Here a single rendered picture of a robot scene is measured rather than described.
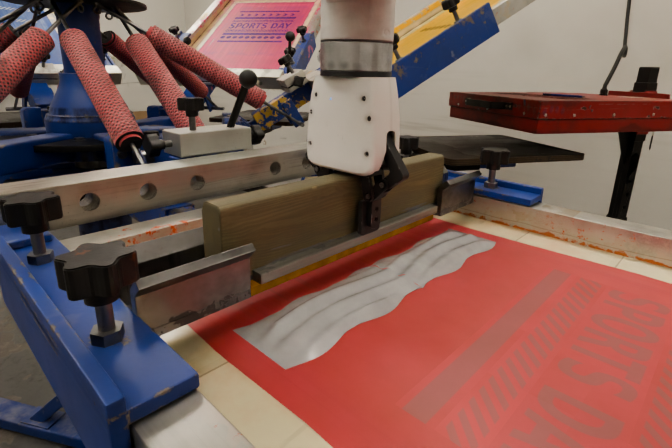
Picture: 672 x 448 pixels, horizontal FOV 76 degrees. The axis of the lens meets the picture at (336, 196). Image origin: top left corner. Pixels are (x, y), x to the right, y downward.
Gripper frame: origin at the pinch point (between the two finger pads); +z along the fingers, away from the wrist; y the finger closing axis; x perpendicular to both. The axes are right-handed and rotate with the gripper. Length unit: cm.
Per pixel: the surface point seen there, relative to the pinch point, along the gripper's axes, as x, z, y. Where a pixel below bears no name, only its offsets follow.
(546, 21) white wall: 200, -40, -52
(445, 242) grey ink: 10.9, 5.1, 6.5
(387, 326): -8.3, 5.8, 11.9
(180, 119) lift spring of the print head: 4.0, -5.6, -47.7
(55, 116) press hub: -9, -4, -81
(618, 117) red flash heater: 109, -4, 4
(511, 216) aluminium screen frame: 25.2, 4.4, 9.0
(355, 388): -16.0, 5.8, 15.0
